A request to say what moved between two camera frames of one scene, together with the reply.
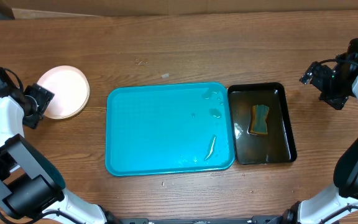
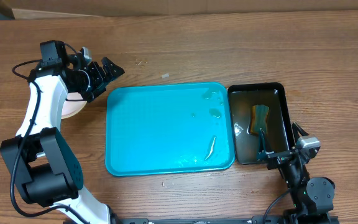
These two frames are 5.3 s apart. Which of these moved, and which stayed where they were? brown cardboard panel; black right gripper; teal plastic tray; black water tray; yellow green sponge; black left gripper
Moved: black right gripper; black left gripper
Stayed: teal plastic tray; brown cardboard panel; yellow green sponge; black water tray
